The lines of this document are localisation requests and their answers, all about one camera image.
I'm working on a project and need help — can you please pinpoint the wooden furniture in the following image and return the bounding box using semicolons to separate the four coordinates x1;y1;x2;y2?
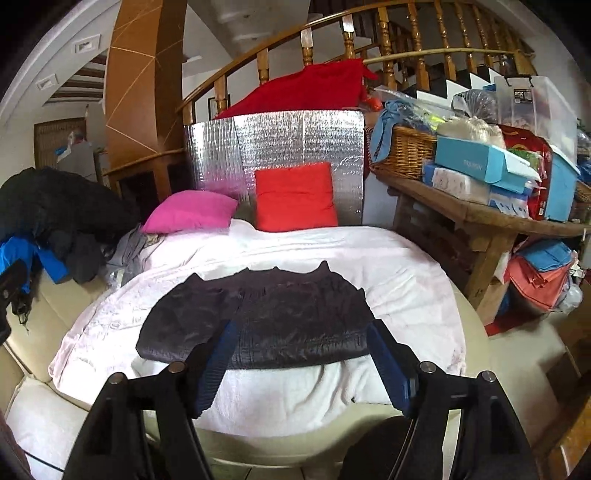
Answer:
545;392;591;480

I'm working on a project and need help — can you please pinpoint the dark quilted jacket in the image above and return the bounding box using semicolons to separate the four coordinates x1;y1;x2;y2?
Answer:
135;261;376;370

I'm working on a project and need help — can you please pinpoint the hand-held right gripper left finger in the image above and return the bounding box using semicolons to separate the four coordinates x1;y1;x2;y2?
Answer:
62;320;239;480

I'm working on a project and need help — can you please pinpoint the blue and white pack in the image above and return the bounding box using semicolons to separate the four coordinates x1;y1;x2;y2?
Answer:
487;189;532;219

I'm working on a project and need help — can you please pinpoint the grey garment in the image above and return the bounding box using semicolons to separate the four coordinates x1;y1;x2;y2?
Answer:
105;226;162;287

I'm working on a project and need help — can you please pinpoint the large cardboard box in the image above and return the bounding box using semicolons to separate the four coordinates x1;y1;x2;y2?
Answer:
549;281;591;370

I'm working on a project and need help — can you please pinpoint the cream sofa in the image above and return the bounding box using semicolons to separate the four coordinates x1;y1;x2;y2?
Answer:
0;270;491;480

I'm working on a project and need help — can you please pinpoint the blue cloth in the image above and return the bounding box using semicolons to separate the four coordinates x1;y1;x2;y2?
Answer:
372;99;435;162

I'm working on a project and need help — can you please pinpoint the red pillow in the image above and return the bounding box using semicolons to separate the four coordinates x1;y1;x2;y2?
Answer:
254;161;339;232

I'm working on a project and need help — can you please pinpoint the blue storage bin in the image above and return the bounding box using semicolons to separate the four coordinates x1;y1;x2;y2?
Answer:
545;148;581;221

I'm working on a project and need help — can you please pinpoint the blue jacket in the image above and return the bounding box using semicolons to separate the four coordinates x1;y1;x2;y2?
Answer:
0;235;72;296

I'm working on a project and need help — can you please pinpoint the silver foil insulation panel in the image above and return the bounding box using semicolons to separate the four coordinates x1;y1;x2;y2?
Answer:
185;108;366;227

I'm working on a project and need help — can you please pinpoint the pink pillow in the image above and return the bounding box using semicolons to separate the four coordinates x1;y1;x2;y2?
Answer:
141;190;239;234

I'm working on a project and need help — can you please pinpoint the clear plastic storage bin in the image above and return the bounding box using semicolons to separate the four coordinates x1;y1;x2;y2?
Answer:
494;75;578;164

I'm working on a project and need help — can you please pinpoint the white cabinet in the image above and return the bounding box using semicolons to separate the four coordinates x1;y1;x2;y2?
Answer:
58;138;100;183

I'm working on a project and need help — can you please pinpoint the pile of folded cloths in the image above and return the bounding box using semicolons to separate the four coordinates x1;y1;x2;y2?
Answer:
503;237;580;315

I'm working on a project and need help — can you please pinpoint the wooden bench table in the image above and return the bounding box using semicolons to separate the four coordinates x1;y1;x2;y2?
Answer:
369;173;591;315

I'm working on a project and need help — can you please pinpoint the wooden stair railing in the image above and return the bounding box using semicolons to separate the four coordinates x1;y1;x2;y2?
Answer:
175;0;539;125

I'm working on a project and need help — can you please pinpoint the pile of dark clothes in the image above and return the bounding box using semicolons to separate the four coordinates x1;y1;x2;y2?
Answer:
0;167;139;284

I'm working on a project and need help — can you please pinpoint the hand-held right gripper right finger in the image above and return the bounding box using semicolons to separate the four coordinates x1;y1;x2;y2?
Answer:
366;319;539;480

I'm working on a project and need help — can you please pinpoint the blue cardboard box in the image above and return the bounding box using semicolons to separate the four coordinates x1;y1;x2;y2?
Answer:
434;136;541;195

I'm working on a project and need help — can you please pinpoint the white tissue pack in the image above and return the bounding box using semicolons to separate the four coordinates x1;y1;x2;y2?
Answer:
422;159;492;204

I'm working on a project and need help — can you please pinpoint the dark patterned plastic bag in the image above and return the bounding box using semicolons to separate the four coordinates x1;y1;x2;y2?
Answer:
452;89;499;124

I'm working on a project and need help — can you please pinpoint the wooden column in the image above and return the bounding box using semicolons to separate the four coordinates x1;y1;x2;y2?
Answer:
102;0;188;204

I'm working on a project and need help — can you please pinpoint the wooden door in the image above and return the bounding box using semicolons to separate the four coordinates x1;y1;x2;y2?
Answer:
34;117;88;169

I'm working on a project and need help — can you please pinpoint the plastic bag of beige cloth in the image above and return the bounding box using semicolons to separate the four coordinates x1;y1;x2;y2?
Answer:
436;115;506;151

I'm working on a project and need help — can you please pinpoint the red gift box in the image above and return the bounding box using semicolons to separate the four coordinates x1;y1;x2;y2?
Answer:
499;124;552;220

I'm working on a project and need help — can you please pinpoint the red cloth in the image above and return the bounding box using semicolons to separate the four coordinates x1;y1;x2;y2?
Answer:
215;58;379;121

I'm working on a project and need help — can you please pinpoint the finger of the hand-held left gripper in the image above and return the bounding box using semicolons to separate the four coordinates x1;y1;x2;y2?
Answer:
0;260;28;306

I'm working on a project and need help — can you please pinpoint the white blanket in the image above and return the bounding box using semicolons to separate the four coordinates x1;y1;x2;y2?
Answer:
48;219;467;437

